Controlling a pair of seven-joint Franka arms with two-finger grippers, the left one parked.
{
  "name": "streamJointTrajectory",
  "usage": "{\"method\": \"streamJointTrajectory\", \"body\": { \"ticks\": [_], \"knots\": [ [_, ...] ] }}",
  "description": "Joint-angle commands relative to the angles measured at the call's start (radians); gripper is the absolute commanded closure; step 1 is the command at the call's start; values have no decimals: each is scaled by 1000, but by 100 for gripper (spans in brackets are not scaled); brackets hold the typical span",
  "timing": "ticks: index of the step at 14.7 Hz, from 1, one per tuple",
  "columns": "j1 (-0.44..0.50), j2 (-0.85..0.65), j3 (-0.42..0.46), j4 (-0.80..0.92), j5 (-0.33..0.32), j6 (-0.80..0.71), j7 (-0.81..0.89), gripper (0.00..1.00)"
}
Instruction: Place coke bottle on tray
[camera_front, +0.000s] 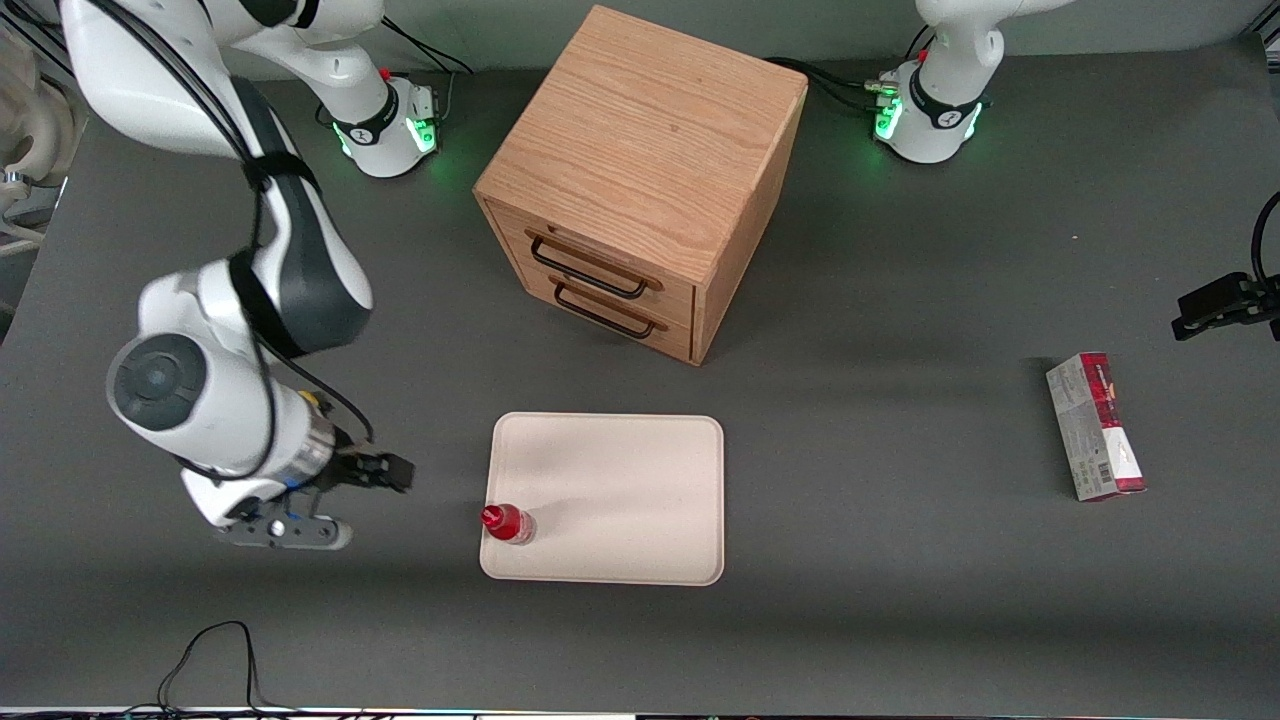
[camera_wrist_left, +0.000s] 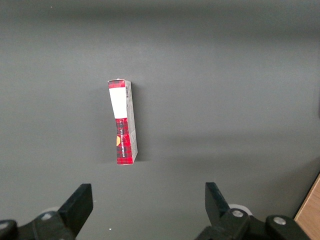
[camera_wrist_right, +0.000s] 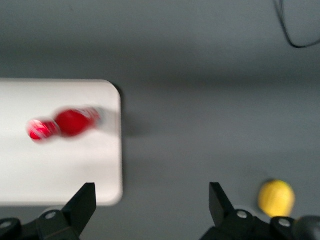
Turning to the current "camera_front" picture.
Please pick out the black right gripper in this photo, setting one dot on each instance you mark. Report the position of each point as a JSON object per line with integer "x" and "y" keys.
{"x": 357, "y": 469}

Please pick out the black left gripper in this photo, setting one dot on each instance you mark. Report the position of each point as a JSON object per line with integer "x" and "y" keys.
{"x": 1222, "y": 303}

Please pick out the red coke bottle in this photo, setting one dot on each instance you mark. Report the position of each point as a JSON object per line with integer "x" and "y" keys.
{"x": 510, "y": 525}

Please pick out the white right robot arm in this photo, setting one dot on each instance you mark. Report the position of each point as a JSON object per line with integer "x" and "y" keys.
{"x": 215, "y": 420}

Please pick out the white rectangular tray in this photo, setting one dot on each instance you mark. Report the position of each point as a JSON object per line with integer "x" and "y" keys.
{"x": 640, "y": 490}

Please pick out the red and grey carton box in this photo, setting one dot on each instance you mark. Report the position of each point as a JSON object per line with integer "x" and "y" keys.
{"x": 1095, "y": 430}

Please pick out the wooden drawer front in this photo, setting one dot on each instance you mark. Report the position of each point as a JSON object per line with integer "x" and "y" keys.
{"x": 675, "y": 296}
{"x": 675, "y": 336}

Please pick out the wooden drawer cabinet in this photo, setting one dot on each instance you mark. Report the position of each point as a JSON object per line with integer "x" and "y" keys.
{"x": 650, "y": 130}

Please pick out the white background equipment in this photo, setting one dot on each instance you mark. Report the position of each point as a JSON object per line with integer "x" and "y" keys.
{"x": 30, "y": 130}

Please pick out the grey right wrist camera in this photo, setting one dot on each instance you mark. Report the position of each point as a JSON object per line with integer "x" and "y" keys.
{"x": 290, "y": 530}

